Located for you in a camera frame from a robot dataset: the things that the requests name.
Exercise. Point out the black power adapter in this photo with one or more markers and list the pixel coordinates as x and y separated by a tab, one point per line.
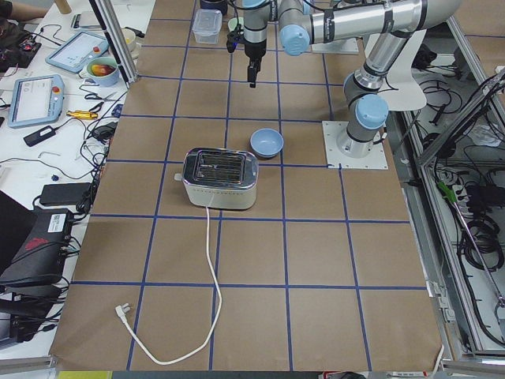
64	194

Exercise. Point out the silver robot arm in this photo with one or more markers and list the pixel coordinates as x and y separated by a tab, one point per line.
394	22

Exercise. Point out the black scissors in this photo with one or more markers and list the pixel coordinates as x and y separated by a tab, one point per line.
98	97

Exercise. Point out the silver cream toaster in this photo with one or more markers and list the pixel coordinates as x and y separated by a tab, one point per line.
220	178

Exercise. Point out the blue teach pendant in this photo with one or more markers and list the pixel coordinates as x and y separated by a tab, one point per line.
78	51
36	101

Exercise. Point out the yellow handled tool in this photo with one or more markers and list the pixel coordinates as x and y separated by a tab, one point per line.
83	115

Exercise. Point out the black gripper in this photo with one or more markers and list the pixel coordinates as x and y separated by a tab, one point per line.
253	49

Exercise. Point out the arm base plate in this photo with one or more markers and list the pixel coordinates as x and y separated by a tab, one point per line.
345	153
341	46

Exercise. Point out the far blue teach pendant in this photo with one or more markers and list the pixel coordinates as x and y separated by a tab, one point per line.
78	51

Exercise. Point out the cream bowl with lemon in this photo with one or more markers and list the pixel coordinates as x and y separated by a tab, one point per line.
133	45

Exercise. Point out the green bowl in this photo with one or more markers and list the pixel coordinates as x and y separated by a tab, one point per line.
233	23

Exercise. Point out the near blue teach pendant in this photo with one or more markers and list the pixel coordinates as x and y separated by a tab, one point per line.
36	101

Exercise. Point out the blue bowl with fruit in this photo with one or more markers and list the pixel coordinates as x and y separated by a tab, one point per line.
103	71

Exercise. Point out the clear plastic food container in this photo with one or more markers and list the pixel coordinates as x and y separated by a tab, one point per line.
207	26

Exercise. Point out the aluminium frame post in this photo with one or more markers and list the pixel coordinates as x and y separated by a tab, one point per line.
108	21

